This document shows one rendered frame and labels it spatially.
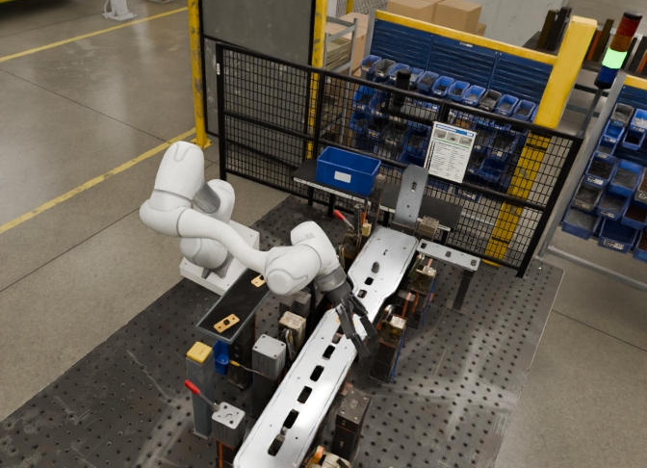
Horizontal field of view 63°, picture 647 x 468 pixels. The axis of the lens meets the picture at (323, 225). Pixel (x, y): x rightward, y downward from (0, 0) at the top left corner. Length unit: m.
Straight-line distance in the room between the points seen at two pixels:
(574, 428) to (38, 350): 3.07
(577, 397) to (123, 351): 2.55
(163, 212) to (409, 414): 1.25
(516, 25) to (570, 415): 6.13
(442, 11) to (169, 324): 4.91
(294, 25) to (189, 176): 2.44
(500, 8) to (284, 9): 4.90
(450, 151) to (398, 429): 1.33
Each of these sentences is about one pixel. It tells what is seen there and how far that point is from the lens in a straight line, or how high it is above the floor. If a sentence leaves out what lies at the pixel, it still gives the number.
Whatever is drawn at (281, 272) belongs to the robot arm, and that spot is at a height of 1.61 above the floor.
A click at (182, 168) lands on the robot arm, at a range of 1.82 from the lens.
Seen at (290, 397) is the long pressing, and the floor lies 1.00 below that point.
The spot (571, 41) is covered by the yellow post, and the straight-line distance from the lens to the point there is 2.51.
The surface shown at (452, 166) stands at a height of 1.24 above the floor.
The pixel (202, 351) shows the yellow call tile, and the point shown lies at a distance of 1.79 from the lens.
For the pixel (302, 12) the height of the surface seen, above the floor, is 1.46.
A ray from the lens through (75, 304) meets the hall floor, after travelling 3.70.
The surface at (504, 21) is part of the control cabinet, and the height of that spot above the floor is 0.48.
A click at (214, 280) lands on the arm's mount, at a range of 2.58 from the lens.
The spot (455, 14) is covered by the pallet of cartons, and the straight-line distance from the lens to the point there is 6.39.
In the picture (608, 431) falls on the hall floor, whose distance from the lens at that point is 3.53.
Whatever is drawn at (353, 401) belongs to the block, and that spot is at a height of 1.03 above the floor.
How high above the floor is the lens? 2.56
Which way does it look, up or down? 38 degrees down
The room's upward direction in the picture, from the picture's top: 7 degrees clockwise
